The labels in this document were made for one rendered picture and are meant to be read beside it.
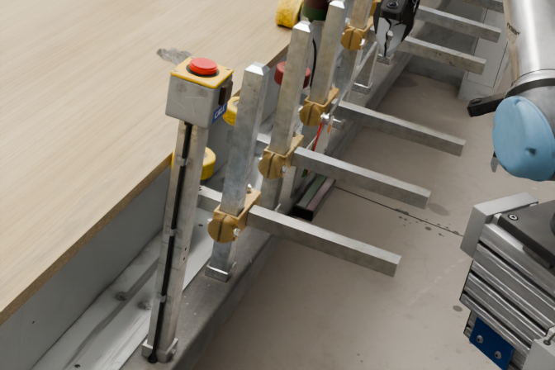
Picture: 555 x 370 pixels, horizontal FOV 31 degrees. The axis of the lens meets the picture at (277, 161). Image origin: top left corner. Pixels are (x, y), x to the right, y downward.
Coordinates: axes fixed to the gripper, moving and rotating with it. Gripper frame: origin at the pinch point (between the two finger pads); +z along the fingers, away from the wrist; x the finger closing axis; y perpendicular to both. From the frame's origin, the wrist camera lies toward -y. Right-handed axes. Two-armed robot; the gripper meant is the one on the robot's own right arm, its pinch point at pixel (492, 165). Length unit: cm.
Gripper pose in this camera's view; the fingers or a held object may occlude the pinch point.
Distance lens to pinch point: 221.8
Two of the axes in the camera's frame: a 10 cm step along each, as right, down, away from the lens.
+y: 9.2, 3.1, -2.2
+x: 3.4, -4.1, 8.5
